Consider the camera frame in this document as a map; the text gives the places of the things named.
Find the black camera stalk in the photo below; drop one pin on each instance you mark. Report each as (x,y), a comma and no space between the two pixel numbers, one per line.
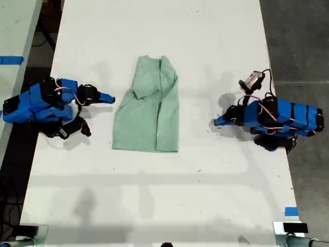
(248,96)

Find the long blue tape strip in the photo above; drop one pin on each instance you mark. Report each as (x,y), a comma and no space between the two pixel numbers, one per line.
(11,60)

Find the black camera box with label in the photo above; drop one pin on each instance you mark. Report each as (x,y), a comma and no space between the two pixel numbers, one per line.
(73,128)

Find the small black box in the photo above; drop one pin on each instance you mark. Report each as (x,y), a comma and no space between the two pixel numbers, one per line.
(25,230)
(295,228)

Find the short blue tape strip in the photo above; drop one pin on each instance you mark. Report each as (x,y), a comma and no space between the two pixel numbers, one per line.
(291,211)

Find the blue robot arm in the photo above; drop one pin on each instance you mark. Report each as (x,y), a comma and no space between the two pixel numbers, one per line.
(38,106)
(290,117)

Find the small black round object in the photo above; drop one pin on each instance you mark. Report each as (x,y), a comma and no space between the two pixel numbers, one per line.
(167,244)

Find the silver and black camera box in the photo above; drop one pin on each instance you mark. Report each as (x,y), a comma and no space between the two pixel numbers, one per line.
(253,79)

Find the pale green T-shirt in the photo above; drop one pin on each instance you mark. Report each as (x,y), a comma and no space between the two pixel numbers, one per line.
(144,123)

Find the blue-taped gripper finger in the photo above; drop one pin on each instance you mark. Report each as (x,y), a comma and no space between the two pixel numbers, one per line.
(104,100)
(104,95)
(225,117)
(225,124)

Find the pale side table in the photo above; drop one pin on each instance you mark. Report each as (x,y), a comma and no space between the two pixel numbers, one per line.
(13,33)

